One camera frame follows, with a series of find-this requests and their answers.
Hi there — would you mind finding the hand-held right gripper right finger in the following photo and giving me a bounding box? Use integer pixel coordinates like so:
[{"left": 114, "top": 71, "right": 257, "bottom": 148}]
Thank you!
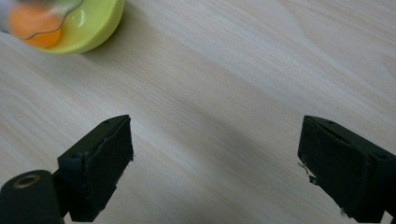
[{"left": 297, "top": 115, "right": 396, "bottom": 224}]

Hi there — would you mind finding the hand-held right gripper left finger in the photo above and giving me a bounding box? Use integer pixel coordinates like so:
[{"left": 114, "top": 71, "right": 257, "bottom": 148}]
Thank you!
[{"left": 57, "top": 114, "right": 134, "bottom": 223}]

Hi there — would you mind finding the lime green bowl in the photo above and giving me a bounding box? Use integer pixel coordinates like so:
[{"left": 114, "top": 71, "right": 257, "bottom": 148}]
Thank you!
[{"left": 36, "top": 0, "right": 126, "bottom": 55}]

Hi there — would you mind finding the orange ball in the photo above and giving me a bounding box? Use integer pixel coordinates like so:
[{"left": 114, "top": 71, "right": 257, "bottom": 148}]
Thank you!
[{"left": 7, "top": 3, "right": 64, "bottom": 49}]

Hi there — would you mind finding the clear wavy-edged glass dish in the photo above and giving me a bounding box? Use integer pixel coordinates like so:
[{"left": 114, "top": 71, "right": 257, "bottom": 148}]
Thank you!
[{"left": 0, "top": 0, "right": 86, "bottom": 41}]

